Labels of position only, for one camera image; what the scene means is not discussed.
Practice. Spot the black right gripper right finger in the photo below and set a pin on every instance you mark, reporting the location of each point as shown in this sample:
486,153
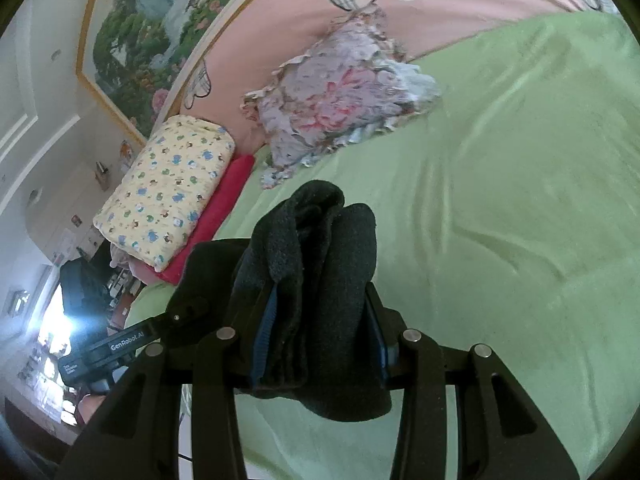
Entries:
501,434

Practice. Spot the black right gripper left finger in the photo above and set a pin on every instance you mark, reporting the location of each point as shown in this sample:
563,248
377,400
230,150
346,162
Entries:
134,433

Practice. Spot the black pants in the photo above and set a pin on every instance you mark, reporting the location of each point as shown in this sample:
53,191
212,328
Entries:
295,294

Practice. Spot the yellow patterned folded quilt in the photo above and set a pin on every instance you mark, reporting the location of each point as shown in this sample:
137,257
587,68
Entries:
156,206

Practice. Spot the light green bed sheet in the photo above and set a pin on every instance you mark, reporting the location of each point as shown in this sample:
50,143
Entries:
509,215

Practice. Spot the red folded blanket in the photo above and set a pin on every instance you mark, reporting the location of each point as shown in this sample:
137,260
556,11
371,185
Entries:
216,211

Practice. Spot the gold framed landscape painting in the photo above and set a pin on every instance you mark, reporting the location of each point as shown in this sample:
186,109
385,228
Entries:
134,55

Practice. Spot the pink quilt with plaid hearts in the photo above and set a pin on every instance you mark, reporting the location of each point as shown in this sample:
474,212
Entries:
268,33

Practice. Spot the floral ruffled pillow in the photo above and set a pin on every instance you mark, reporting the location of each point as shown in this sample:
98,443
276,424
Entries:
352,84

